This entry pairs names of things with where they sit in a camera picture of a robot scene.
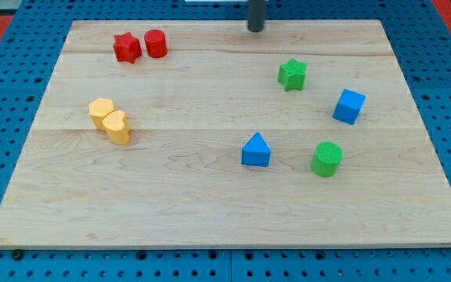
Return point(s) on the green star block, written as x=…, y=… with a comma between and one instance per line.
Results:
x=292, y=75

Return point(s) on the red star block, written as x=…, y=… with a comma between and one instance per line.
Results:
x=127, y=48

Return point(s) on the blue triangle block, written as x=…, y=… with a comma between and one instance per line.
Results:
x=256, y=152

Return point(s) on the wooden board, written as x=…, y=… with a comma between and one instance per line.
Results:
x=179, y=183

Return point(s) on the green cylinder block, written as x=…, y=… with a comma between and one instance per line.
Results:
x=326, y=159

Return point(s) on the yellow heart block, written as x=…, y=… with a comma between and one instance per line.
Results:
x=117, y=127

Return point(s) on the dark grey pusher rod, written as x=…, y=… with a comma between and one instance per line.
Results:
x=256, y=15

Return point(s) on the red cylinder block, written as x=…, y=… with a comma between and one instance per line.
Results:
x=156, y=45

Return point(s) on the blue cube block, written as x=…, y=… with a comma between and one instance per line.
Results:
x=348, y=106

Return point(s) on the yellow hexagon block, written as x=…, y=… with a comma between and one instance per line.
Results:
x=98, y=110

